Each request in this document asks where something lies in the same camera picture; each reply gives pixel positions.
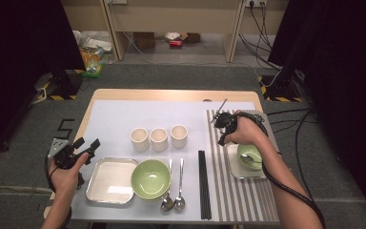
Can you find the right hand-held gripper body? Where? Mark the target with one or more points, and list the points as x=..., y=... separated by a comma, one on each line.
x=227, y=122

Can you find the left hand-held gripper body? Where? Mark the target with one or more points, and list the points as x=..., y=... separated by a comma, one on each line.
x=63, y=157

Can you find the green bowl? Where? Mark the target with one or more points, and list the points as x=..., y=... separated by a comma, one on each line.
x=154, y=199
x=246, y=149
x=151, y=178

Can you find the square white plate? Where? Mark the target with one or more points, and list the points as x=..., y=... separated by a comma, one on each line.
x=109, y=181
x=233, y=165

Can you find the bundle of black chopsticks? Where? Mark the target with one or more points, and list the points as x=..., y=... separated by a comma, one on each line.
x=204, y=184

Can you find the person's left hand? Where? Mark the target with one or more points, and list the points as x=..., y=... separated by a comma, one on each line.
x=63, y=181

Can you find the person's right hand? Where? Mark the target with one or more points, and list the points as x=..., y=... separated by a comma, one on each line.
x=249, y=132

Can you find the white cup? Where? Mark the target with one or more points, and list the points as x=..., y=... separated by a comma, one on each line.
x=178, y=138
x=158, y=140
x=139, y=140

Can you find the black stand base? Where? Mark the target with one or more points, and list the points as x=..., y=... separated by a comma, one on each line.
x=279, y=89
x=64, y=83

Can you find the striped woven placemat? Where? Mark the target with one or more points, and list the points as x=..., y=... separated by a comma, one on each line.
x=235, y=200

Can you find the yellow green snack bag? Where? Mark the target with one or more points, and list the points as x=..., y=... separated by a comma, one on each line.
x=92, y=65

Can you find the open cardboard box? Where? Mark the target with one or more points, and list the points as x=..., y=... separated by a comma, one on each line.
x=192, y=37

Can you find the red can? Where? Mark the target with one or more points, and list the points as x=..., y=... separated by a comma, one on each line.
x=175, y=43

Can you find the black curtain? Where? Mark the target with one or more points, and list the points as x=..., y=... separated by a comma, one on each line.
x=346, y=79
x=19, y=63

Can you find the clear plastic bag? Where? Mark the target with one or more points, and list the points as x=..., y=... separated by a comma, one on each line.
x=92, y=41

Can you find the white crumpled wrapper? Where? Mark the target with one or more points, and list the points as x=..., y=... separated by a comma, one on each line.
x=172, y=35

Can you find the dark brown cardboard box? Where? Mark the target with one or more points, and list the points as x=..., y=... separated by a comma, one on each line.
x=144, y=40

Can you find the white wall outlet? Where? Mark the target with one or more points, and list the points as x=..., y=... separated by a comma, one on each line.
x=256, y=3
x=117, y=1

